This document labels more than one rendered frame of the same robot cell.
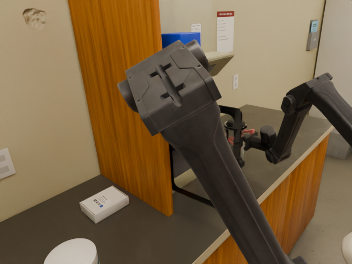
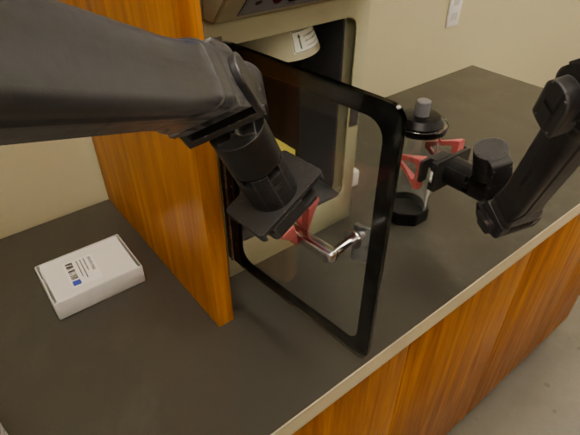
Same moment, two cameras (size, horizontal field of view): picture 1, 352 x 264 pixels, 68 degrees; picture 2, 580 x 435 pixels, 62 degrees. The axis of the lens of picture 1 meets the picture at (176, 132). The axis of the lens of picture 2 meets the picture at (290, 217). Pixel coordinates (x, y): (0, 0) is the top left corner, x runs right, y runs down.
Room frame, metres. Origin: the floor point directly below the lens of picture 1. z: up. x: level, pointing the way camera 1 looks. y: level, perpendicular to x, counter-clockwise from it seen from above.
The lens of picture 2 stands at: (0.29, -0.13, 1.59)
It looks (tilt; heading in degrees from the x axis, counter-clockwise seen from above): 37 degrees down; 7
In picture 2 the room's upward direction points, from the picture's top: straight up
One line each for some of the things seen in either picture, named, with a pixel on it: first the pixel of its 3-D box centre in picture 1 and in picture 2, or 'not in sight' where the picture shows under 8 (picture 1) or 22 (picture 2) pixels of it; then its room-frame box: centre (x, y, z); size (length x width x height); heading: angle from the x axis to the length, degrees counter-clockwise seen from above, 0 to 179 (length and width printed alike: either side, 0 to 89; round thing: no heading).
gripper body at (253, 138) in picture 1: (255, 142); (459, 173); (1.10, -0.37, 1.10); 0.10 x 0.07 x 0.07; 134
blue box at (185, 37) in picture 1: (180, 46); not in sight; (0.94, -0.03, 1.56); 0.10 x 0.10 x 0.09; 45
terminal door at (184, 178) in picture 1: (199, 155); (295, 207); (0.83, -0.08, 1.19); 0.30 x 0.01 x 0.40; 50
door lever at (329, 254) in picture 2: not in sight; (318, 236); (0.76, -0.12, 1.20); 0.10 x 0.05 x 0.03; 50
